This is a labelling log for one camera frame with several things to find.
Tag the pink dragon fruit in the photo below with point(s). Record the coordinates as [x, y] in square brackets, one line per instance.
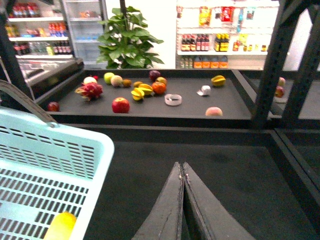
[89, 91]

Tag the beige round melon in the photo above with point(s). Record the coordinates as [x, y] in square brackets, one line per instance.
[116, 81]

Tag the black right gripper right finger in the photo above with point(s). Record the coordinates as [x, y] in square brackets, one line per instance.
[205, 216]

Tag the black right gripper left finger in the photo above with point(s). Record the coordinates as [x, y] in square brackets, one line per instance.
[164, 222]

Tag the white round fruit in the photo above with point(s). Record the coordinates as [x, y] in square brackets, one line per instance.
[89, 79]

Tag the light blue plastic basket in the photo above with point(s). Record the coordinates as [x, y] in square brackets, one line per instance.
[46, 170]

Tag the green apple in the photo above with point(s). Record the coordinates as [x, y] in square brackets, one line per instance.
[107, 77]

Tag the small dark red fruit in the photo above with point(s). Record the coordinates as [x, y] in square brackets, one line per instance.
[53, 106]

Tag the black fruit display tray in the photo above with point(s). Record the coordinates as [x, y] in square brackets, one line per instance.
[236, 99]

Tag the yellow star fruit far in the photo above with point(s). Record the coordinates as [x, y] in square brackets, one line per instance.
[218, 81]

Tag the grey basket handle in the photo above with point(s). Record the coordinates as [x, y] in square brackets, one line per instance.
[26, 102]

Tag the brown kiwi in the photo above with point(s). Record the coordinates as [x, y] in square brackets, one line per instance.
[126, 83]
[137, 84]

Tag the glass freezer case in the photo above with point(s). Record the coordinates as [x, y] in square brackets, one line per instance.
[42, 75]

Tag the pink peach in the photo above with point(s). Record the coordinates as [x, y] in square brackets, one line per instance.
[214, 111]

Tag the yellow mango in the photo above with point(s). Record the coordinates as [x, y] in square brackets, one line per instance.
[61, 227]

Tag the black metal shelf post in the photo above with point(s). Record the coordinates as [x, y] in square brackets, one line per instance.
[281, 38]

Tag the green potted plant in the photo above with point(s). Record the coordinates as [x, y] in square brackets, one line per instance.
[126, 43]

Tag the dark purple fruit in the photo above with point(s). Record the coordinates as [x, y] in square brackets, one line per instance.
[154, 74]

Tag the yellow star fruit back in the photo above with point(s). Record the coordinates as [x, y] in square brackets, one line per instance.
[147, 89]

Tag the red green mango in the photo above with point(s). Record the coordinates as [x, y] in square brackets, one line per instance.
[161, 79]

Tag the yellow star fruit front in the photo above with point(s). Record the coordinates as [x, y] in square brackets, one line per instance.
[137, 94]

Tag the red apple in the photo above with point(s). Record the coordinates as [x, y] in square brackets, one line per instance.
[120, 105]

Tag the yellow star fruit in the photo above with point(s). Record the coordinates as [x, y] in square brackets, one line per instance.
[137, 94]
[218, 81]
[147, 89]

